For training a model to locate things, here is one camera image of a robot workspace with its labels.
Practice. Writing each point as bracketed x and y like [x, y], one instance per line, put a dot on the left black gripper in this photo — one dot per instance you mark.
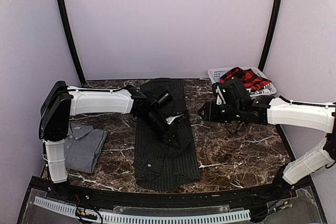
[172, 132]

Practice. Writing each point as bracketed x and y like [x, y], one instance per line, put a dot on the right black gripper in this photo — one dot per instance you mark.
[210, 112]

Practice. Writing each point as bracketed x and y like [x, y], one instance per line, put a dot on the black pinstriped long sleeve shirt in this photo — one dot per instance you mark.
[165, 165]

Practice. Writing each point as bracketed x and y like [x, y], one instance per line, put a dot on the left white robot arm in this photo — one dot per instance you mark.
[65, 104]

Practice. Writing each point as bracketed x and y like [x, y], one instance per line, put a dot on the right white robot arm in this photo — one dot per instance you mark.
[268, 110]

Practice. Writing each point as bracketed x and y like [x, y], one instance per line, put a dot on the white plastic laundry basket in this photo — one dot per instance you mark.
[215, 74]

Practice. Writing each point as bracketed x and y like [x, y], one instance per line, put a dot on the red black plaid shirt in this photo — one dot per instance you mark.
[248, 77]

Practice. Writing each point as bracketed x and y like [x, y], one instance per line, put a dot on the black white patterned garment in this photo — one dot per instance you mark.
[264, 90]

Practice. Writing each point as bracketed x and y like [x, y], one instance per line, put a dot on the folded grey shirt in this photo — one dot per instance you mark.
[83, 146]

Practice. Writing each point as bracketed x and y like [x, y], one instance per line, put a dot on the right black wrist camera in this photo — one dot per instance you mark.
[229, 91]

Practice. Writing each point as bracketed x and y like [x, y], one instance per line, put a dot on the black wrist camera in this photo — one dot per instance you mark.
[229, 91]
[160, 98]

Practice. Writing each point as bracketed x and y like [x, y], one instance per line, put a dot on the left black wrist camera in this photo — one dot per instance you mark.
[160, 98]

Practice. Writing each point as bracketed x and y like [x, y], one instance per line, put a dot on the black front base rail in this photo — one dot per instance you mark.
[249, 198]

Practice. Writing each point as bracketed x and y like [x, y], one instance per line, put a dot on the white slotted cable duct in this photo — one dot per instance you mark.
[141, 216]

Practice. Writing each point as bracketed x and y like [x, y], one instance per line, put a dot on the left black frame post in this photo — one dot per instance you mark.
[70, 41]

